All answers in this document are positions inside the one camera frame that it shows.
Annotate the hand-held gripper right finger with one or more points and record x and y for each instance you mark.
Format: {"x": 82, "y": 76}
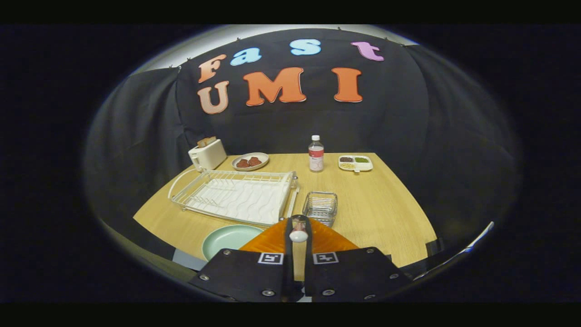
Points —
{"x": 307, "y": 259}

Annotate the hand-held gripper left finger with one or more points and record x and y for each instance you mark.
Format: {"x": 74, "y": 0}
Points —
{"x": 288, "y": 259}

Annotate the light green plate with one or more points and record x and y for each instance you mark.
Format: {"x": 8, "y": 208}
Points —
{"x": 227, "y": 240}

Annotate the beige plate with meat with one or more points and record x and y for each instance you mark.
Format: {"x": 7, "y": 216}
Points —
{"x": 263, "y": 158}

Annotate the clear bottle with red label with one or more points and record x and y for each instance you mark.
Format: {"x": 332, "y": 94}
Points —
{"x": 316, "y": 156}

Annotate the brown meat patty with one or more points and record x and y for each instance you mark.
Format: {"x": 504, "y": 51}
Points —
{"x": 242, "y": 163}
{"x": 254, "y": 161}

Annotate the white divided snack tray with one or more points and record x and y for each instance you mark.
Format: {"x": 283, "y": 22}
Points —
{"x": 365, "y": 165}

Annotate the black table corner pad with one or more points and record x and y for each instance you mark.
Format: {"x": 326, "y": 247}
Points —
{"x": 434, "y": 246}

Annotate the white toaster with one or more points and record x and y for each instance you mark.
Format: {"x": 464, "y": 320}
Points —
{"x": 211, "y": 156}

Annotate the toast slice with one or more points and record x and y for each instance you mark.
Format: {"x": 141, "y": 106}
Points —
{"x": 211, "y": 140}
{"x": 202, "y": 142}

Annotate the grey metal rail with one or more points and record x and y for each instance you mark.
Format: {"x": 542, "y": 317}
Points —
{"x": 472, "y": 245}

